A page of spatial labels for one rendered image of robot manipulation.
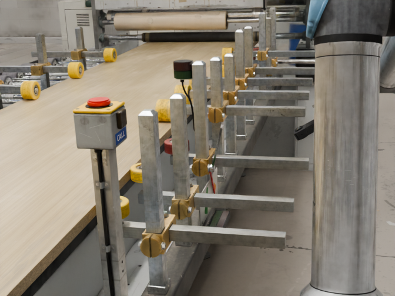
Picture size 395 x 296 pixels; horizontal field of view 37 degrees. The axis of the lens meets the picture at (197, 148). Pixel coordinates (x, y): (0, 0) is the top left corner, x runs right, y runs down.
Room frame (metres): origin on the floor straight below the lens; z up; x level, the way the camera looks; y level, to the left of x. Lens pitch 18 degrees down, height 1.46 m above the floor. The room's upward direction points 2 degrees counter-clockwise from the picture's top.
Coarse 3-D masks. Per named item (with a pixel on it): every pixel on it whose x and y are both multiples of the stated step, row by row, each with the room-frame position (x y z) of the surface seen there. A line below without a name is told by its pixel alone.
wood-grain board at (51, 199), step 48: (144, 48) 3.95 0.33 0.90; (192, 48) 3.86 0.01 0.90; (48, 96) 2.57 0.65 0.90; (96, 96) 2.53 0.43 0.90; (144, 96) 2.49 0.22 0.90; (0, 144) 1.86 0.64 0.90; (48, 144) 1.83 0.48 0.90; (0, 192) 1.43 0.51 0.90; (48, 192) 1.41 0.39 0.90; (0, 240) 1.15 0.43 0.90; (48, 240) 1.14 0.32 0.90; (0, 288) 0.95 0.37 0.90
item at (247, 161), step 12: (192, 156) 1.78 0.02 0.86; (216, 156) 1.77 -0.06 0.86; (228, 156) 1.76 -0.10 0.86; (240, 156) 1.76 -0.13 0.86; (252, 156) 1.75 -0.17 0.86; (264, 156) 1.75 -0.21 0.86; (264, 168) 1.72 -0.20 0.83; (276, 168) 1.71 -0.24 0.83; (288, 168) 1.70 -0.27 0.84; (300, 168) 1.69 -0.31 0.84
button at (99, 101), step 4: (88, 100) 1.00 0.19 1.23; (92, 100) 0.99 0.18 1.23; (96, 100) 0.99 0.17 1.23; (100, 100) 0.99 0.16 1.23; (104, 100) 0.99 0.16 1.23; (108, 100) 1.00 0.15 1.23; (88, 104) 0.99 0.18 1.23; (92, 104) 0.98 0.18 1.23; (96, 104) 0.98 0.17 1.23; (100, 104) 0.98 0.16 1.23; (104, 104) 0.99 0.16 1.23; (108, 104) 0.99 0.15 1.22
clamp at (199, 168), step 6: (210, 150) 1.80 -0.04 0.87; (210, 156) 1.74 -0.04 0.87; (198, 162) 1.70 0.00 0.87; (204, 162) 1.70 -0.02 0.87; (210, 162) 1.74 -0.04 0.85; (192, 168) 1.70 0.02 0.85; (198, 168) 1.70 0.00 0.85; (204, 168) 1.69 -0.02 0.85; (198, 174) 1.70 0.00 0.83; (204, 174) 1.69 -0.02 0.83
